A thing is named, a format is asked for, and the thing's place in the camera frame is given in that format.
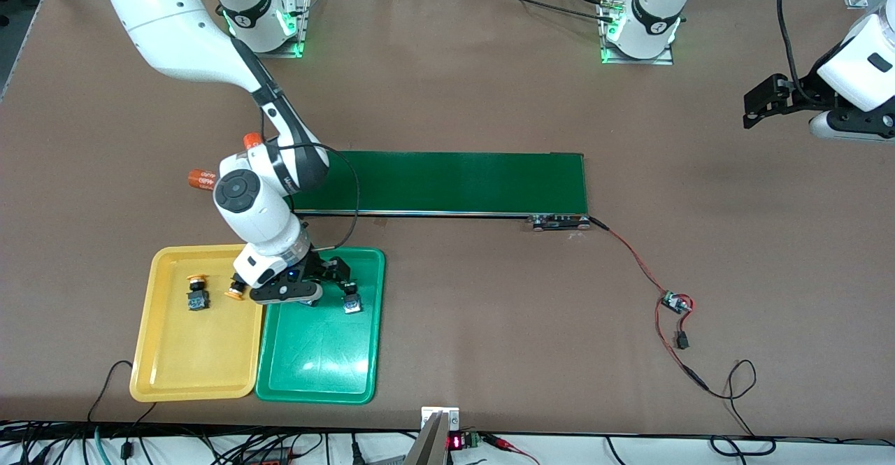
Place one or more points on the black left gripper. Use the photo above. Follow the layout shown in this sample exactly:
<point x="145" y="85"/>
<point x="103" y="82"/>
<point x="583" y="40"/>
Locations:
<point x="804" y="92"/>

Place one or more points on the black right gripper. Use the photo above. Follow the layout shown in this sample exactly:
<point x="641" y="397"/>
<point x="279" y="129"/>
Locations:
<point x="319" y="264"/>

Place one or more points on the green mushroom push button switch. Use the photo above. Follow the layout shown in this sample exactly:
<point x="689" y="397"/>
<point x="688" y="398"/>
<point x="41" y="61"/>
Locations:
<point x="352" y="303"/>

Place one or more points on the yellow mushroom push button switch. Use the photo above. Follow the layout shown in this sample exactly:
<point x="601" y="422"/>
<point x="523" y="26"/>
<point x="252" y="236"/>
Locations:
<point x="234" y="292"/>
<point x="198" y="302"/>

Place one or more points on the orange cylinder with 4680 print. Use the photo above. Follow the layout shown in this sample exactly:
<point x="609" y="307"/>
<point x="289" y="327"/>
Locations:
<point x="252" y="140"/>
<point x="201" y="180"/>

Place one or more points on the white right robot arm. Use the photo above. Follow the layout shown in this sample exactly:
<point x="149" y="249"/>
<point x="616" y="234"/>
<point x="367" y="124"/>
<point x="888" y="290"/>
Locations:
<point x="245" y="199"/>

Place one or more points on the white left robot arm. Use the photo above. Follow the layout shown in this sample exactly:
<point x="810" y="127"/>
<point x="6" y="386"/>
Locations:
<point x="654" y="10"/>

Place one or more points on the green plastic tray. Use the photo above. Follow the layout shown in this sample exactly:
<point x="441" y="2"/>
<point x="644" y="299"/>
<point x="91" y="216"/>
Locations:
<point x="321" y="353"/>

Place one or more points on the green conveyor belt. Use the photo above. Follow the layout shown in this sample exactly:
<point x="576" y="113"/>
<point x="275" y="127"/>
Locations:
<point x="454" y="182"/>

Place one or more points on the yellow plastic tray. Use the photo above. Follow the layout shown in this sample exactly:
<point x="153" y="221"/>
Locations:
<point x="196" y="353"/>

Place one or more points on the red digit display module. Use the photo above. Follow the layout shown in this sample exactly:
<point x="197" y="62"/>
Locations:
<point x="456" y="442"/>

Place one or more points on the small green circuit board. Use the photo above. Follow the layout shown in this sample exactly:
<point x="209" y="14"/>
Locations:
<point x="675" y="302"/>

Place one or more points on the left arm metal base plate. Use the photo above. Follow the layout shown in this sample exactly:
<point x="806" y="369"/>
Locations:
<point x="640" y="61"/>

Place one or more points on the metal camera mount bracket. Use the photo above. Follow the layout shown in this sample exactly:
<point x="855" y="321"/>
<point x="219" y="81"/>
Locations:
<point x="433" y="444"/>

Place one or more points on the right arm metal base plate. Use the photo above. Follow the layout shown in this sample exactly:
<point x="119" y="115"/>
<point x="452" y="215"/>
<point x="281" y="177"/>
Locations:
<point x="301" y="17"/>

